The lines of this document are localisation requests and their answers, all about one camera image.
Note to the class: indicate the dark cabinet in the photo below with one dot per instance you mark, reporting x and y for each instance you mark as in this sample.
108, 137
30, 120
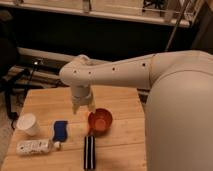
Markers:
204, 25

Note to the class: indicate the white paper cup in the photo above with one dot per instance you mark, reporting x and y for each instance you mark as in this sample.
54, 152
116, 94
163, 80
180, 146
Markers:
28, 123

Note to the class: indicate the dark office chair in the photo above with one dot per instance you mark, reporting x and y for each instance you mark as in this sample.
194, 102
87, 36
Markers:
9, 56

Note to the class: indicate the blue sponge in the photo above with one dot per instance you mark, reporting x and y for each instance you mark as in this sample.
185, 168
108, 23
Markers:
60, 131

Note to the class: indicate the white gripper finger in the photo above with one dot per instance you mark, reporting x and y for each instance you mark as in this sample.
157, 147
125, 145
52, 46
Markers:
92, 108
75, 109

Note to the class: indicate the metal pole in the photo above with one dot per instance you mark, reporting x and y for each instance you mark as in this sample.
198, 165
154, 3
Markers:
179, 18

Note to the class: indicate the orange plastic bowl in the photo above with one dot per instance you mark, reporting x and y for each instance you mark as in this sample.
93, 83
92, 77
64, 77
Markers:
100, 121

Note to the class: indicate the black striped rectangular block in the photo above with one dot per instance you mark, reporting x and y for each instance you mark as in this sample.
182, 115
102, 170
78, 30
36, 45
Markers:
89, 153

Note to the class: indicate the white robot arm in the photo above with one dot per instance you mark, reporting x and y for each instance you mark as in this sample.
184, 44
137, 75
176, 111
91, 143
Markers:
179, 107

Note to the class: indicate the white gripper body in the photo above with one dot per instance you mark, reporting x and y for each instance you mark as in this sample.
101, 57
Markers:
81, 95

